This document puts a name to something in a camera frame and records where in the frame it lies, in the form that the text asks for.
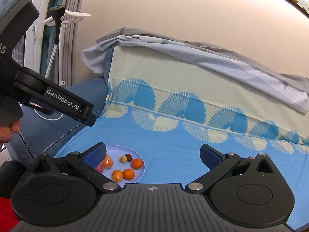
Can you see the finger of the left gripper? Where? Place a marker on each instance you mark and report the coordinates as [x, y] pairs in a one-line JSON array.
[[30, 86]]

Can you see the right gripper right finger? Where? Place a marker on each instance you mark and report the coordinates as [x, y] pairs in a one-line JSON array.
[[221, 166]]

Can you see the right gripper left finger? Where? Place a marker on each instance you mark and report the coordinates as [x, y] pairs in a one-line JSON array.
[[85, 165]]

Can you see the pink red candy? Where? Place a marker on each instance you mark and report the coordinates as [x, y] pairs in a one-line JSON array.
[[100, 168]]

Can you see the small orange tangerine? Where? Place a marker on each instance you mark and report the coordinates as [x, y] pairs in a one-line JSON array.
[[117, 176]]

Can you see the dark red jujube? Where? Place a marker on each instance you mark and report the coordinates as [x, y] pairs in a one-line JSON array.
[[129, 157]]

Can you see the large orange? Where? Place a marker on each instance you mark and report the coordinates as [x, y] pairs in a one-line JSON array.
[[107, 163]]

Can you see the person's left hand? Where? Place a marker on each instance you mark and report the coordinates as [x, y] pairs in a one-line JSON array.
[[7, 132]]

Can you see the black smartphone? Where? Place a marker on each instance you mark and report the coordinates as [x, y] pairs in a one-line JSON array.
[[36, 106]]

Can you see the light blue round plate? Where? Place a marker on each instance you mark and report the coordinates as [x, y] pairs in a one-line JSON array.
[[116, 151]]

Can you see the grey curtain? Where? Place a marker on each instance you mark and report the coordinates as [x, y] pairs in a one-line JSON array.
[[67, 48]]

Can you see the blue patterned bed sheet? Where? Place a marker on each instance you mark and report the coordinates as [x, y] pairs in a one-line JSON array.
[[165, 109]]

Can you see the grey blue blanket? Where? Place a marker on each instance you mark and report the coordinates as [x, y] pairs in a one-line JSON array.
[[289, 89]]

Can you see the white window frame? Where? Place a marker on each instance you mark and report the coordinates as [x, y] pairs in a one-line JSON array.
[[33, 39]]

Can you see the garment steamer with hose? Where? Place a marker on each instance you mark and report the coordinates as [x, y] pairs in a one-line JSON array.
[[60, 18]]

